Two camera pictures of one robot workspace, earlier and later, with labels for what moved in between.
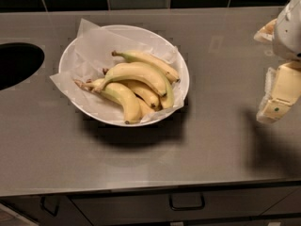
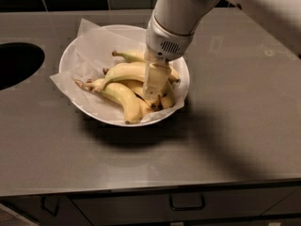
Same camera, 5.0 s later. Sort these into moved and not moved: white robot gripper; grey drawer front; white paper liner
Moved: white robot gripper
Not moved: grey drawer front; white paper liner
